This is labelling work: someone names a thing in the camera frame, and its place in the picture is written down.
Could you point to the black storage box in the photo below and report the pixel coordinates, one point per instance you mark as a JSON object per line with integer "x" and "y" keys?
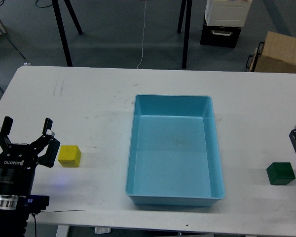
{"x": 220, "y": 36}

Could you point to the green wooden block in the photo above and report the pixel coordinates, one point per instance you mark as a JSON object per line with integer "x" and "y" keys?
{"x": 280, "y": 173}

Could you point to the yellow wooden block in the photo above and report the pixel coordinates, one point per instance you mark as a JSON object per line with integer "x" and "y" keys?
{"x": 69, "y": 156}

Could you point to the light blue plastic box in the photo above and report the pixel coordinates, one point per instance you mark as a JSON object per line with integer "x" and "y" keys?
{"x": 174, "y": 156}

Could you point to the white storage box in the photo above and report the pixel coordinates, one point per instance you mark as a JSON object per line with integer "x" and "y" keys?
{"x": 227, "y": 13}

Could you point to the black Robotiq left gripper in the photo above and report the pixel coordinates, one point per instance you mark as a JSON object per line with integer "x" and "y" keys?
{"x": 18, "y": 161}

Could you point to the black stand legs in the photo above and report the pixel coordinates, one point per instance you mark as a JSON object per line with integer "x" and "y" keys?
{"x": 61, "y": 28}
{"x": 185, "y": 14}

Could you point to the black right stand legs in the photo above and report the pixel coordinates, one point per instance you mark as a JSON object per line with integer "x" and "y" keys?
{"x": 185, "y": 14}

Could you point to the black left stand legs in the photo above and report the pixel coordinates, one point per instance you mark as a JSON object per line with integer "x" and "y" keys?
{"x": 61, "y": 28}

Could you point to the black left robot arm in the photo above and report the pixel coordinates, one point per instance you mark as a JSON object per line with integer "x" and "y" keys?
{"x": 15, "y": 211}

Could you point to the light wooden cabinet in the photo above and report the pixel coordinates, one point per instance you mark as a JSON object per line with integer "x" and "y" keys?
{"x": 276, "y": 54}

